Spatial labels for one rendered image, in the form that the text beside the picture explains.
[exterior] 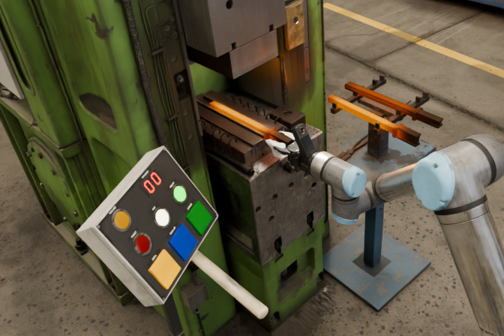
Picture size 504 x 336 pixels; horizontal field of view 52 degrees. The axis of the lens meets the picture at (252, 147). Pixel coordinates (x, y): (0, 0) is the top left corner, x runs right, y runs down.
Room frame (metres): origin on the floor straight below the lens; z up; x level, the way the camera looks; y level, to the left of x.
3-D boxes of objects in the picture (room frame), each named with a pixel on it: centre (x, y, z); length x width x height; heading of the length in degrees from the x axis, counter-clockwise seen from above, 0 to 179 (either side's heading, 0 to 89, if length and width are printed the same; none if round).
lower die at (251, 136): (1.65, 0.08, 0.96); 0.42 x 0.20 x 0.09; 39
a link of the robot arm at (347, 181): (1.24, -0.28, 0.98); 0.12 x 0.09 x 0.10; 39
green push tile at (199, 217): (1.10, 0.18, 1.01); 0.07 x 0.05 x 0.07; 154
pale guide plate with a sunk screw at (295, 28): (1.78, -0.21, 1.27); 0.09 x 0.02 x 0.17; 129
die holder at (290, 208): (1.69, 0.05, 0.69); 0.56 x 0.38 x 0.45; 39
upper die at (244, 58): (1.65, 0.08, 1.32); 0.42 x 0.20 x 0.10; 39
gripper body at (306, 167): (1.37, -0.17, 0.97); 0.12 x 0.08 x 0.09; 39
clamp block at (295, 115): (1.64, -0.15, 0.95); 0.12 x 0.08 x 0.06; 39
